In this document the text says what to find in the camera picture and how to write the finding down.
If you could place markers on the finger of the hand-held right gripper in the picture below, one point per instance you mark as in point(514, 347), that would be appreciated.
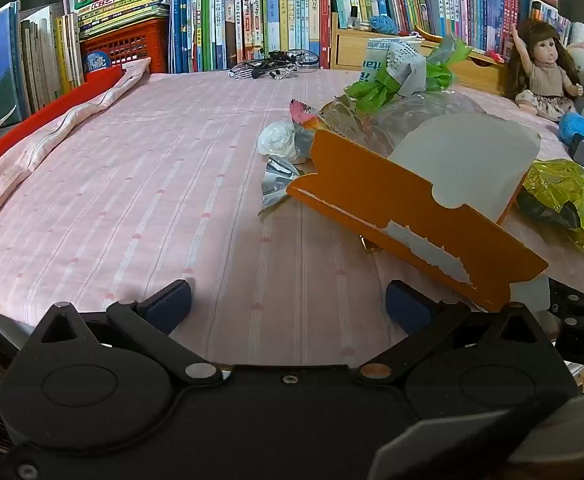
point(572, 300)

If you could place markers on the red plastic crate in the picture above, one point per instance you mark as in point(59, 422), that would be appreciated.
point(132, 45)

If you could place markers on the blue yarn ball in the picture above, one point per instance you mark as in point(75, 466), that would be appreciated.
point(383, 24)

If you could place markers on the wooden drawer organizer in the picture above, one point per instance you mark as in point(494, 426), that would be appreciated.
point(352, 52)

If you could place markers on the row of large leaning books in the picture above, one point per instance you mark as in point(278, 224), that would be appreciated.
point(2, 60)

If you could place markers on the blue picture card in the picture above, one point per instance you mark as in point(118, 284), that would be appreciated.
point(97, 62)

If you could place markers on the row of small thin books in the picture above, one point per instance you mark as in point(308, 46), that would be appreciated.
point(547, 17)

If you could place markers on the folded pink striped cloth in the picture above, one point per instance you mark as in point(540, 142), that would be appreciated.
point(47, 135)

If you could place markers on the clear plastic bag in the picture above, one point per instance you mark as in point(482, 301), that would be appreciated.
point(422, 110)

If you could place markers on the white printed plastic bag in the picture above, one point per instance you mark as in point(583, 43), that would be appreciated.
point(402, 62)

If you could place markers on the orange cardboard snack box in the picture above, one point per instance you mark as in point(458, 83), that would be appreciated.
point(372, 190)

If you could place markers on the small glass bottle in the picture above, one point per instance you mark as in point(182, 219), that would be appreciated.
point(354, 20)

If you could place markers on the pink flower hair clip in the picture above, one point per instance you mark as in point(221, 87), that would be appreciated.
point(494, 55)

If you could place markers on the pink striped bedsheet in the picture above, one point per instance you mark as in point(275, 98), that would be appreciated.
point(147, 220)

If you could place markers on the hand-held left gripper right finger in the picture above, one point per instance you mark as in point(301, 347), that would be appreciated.
point(407, 307)

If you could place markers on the stack of flat picture books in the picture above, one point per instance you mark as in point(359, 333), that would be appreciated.
point(122, 5)

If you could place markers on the silver foil wrapper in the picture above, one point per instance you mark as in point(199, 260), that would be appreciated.
point(277, 182)

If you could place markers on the row of tall upright books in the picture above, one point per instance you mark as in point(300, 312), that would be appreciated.
point(252, 10)

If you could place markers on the white crumpled tissue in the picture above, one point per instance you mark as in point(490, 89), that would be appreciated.
point(277, 140)

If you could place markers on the yellow green foil bag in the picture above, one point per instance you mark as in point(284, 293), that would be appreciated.
point(557, 185)

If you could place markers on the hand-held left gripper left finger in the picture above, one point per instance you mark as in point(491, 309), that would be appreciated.
point(172, 302)

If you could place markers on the colourful snack packet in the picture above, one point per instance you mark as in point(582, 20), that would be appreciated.
point(299, 110)

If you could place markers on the black toy bicycle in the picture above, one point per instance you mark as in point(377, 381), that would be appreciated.
point(278, 55)

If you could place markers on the row of books on organizer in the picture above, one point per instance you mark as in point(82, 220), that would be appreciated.
point(447, 0)

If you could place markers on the long-haired doll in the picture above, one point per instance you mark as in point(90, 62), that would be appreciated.
point(547, 77)

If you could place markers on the yellow curved toy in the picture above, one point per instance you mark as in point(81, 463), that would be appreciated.
point(428, 35)

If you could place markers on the green plastic wrapper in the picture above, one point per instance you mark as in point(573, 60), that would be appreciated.
point(377, 90)

